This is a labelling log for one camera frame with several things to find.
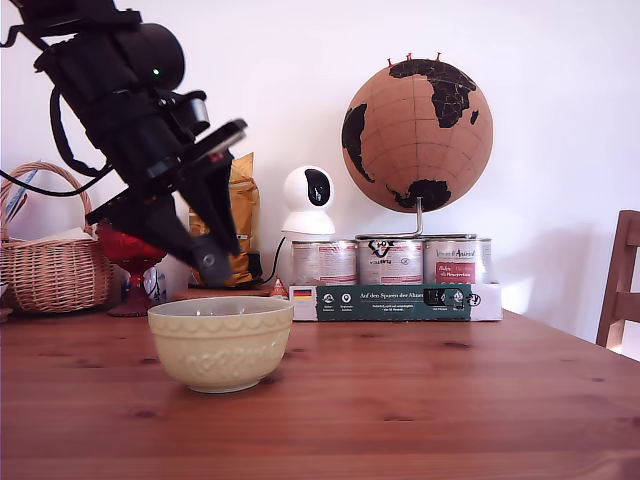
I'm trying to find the grey coffee capsule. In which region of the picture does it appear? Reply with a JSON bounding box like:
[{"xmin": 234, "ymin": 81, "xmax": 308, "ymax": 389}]
[{"xmin": 193, "ymin": 239, "xmax": 234, "ymax": 289}]

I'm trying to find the pale green ceramic bowl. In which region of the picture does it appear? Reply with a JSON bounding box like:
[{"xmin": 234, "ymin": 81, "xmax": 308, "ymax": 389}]
[{"xmin": 147, "ymin": 295, "xmax": 295, "ymax": 394}]

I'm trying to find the yellow snack bag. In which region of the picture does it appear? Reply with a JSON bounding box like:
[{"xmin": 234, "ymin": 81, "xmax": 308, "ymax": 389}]
[{"xmin": 188, "ymin": 152, "xmax": 262, "ymax": 289}]

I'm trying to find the red glass goblet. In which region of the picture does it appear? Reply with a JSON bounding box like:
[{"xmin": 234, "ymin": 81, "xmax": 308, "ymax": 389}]
[{"xmin": 97, "ymin": 224, "xmax": 169, "ymax": 317}]

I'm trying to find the blue and white ceramic cup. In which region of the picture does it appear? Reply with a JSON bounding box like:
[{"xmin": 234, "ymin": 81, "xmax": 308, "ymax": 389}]
[{"xmin": 142, "ymin": 267, "xmax": 169, "ymax": 304}]

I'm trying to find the blue and white stick packet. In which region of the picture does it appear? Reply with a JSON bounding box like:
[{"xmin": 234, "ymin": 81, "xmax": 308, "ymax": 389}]
[{"xmin": 3, "ymin": 168, "xmax": 41, "ymax": 224}]

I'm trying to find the silver food can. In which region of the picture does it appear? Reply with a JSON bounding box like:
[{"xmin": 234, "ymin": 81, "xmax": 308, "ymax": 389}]
[
  {"xmin": 357, "ymin": 238, "xmax": 425, "ymax": 286},
  {"xmin": 291, "ymin": 239, "xmax": 359, "ymax": 287},
  {"xmin": 423, "ymin": 237, "xmax": 494, "ymax": 285}
]

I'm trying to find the cork globe on metal stand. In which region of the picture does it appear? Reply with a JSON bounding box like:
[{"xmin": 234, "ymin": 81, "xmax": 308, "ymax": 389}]
[{"xmin": 341, "ymin": 57, "xmax": 495, "ymax": 241}]

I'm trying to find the cardboard can tray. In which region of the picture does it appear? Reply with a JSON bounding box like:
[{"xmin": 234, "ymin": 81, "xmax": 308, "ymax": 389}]
[{"xmin": 289, "ymin": 282, "xmax": 503, "ymax": 323}]

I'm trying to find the wooden chair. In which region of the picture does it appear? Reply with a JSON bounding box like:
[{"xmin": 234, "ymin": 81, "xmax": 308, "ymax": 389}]
[{"xmin": 595, "ymin": 209, "xmax": 640, "ymax": 361}]

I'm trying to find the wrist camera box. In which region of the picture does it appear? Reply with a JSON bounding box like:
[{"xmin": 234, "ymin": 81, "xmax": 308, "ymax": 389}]
[{"xmin": 167, "ymin": 92, "xmax": 211, "ymax": 139}]

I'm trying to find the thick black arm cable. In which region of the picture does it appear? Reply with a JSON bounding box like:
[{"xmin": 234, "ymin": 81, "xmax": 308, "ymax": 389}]
[{"xmin": 48, "ymin": 87, "xmax": 119, "ymax": 179}]

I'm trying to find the black power cable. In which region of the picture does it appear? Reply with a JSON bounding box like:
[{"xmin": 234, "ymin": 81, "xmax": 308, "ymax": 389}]
[{"xmin": 259, "ymin": 235, "xmax": 289, "ymax": 287}]

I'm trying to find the white security camera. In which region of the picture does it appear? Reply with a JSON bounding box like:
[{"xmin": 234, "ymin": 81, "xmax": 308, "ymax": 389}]
[{"xmin": 281, "ymin": 164, "xmax": 337, "ymax": 236}]

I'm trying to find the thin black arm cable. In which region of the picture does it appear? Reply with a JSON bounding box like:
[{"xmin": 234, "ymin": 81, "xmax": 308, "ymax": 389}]
[{"xmin": 0, "ymin": 168, "xmax": 109, "ymax": 197}]

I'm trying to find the wicker basket with handle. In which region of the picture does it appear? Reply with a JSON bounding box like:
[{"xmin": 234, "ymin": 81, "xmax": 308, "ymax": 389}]
[{"xmin": 0, "ymin": 160, "xmax": 115, "ymax": 315}]

